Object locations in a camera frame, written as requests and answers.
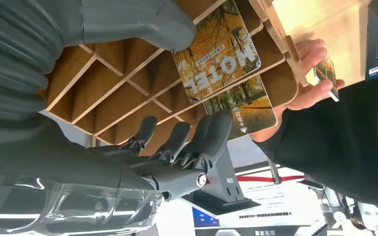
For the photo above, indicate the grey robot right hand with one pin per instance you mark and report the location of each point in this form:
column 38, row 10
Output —
column 62, row 156

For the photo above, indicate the wooden slotted card rack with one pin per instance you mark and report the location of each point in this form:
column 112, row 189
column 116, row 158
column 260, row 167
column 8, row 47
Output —
column 110, row 84

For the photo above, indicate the autumn hotel key card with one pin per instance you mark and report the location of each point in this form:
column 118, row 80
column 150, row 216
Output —
column 215, row 55

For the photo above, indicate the autumn tree power card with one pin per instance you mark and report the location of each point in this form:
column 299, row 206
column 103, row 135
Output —
column 255, row 109

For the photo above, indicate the clear plastic wrist cover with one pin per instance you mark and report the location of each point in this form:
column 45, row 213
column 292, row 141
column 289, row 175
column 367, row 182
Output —
column 78, row 211

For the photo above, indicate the ribbed grey right arm sleeve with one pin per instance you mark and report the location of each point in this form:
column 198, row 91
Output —
column 9, row 55

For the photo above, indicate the red barrier belt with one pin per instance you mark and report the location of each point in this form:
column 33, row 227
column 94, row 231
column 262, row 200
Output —
column 257, row 178

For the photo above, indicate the white printed notice board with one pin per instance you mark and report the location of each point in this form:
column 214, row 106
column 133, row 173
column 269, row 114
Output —
column 273, row 198

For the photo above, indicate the metal barrier post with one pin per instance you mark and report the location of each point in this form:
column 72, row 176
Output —
column 275, row 174

